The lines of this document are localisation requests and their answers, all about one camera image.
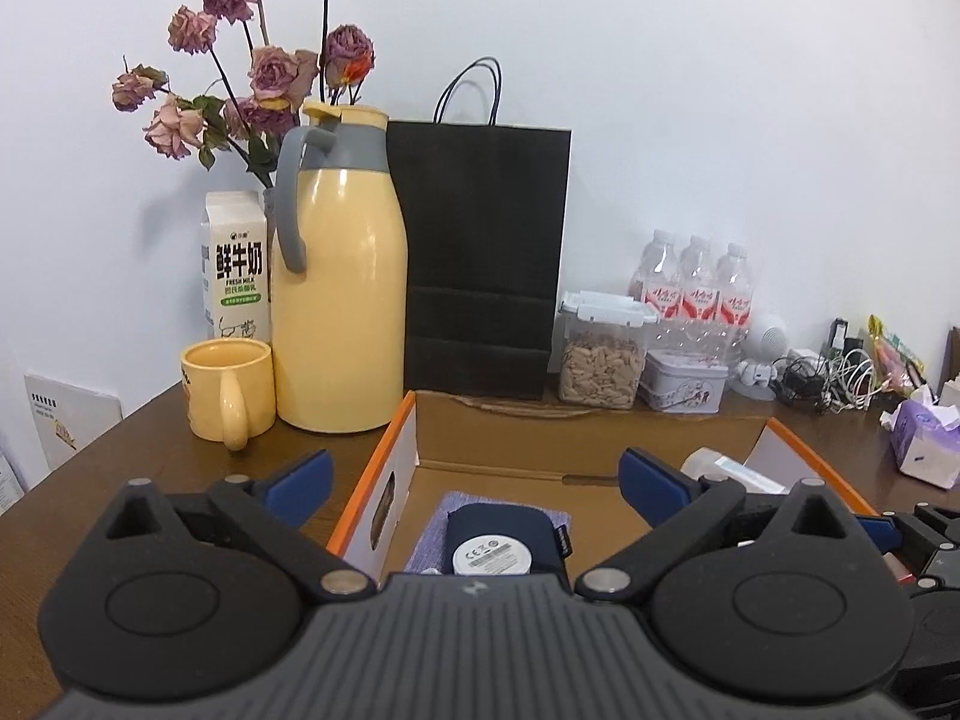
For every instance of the purple tissue pack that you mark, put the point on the purple tissue pack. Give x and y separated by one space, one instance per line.
926 446

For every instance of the dried pink rose bouquet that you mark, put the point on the dried pink rose bouquet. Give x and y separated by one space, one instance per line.
274 71

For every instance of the white milk carton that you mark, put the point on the white milk carton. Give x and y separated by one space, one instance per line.
236 270

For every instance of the translucent white plastic container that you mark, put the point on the translucent white plastic container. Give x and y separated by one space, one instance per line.
720 465

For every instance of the yellow green snack packet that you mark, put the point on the yellow green snack packet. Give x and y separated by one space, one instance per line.
896 356

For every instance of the blue white box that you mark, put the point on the blue white box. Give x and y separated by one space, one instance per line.
7 480

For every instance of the white small robot figure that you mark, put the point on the white small robot figure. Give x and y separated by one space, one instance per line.
769 337

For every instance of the black paper bag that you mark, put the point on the black paper bag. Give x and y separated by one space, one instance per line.
480 240

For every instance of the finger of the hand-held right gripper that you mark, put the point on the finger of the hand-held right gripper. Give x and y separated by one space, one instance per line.
881 534
934 540

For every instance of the yellow mug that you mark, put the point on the yellow mug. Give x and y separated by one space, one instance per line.
210 397

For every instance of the grey pink flower vase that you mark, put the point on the grey pink flower vase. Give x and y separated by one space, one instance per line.
268 210

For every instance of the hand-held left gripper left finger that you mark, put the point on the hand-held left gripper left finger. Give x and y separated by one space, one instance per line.
304 484

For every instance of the clear water bottle red label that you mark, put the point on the clear water bottle red label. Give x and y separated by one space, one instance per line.
733 300
656 277
697 292

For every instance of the white charger block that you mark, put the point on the white charger block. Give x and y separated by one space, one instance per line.
951 394

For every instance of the white round device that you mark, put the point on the white round device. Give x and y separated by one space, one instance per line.
491 555

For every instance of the clear container of seeds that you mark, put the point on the clear container of seeds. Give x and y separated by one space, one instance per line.
600 375

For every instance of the navy zip case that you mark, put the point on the navy zip case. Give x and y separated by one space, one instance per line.
517 525

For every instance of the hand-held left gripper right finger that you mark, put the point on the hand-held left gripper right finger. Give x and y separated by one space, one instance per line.
652 487

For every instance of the red cardboard box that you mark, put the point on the red cardboard box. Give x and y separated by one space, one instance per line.
487 435

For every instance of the white printed board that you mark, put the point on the white printed board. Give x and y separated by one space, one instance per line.
75 420

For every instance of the white printed tin box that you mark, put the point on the white printed tin box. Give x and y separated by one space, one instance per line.
686 386

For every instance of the black power adapter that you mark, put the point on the black power adapter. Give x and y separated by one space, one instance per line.
841 337

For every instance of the purple fabric pouch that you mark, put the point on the purple fabric pouch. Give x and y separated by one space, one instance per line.
431 540

